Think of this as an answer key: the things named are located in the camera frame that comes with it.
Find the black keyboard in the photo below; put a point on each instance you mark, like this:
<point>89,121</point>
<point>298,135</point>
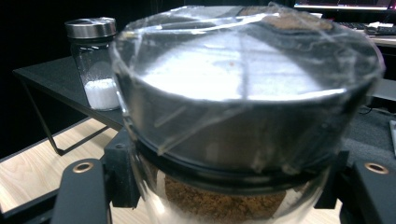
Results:
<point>351,25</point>

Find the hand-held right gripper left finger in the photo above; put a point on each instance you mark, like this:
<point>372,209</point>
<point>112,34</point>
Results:
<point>123,174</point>

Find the black low metal shelf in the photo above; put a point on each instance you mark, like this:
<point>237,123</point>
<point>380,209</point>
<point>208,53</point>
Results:
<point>56,77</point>

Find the computer monitor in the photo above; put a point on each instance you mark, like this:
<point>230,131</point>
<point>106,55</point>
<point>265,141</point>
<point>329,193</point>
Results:
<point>345,3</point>

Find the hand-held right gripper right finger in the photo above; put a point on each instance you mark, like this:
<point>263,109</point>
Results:
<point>333,183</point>

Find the glass salt jar silver lid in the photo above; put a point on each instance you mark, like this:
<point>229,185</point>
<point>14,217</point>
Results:
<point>96,93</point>

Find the glass brown spice jar silver lid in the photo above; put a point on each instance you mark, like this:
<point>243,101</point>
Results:
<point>249,130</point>

